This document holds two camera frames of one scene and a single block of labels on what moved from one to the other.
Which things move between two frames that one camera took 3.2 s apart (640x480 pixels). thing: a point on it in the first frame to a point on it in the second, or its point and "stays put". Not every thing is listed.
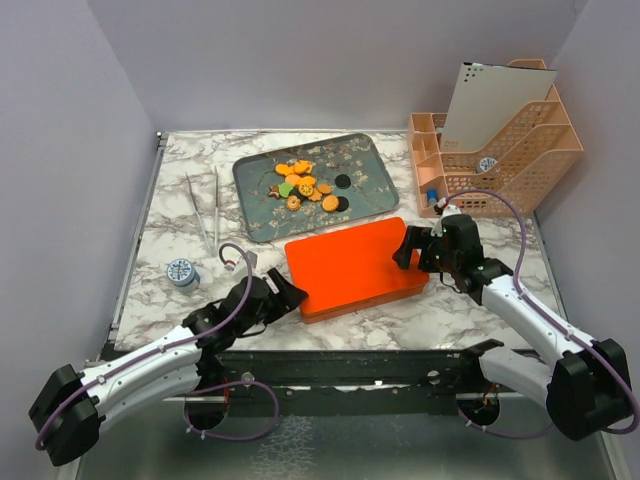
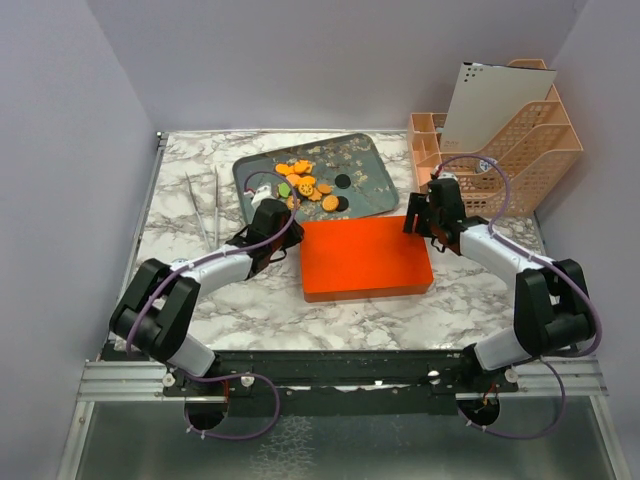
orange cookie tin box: [315, 313] to [324, 286]
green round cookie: [285, 188] stays put
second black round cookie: [343, 203] stays put
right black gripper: [414, 238] to [417, 206]
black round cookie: [342, 181] stays put
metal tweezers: [206, 240] stays put
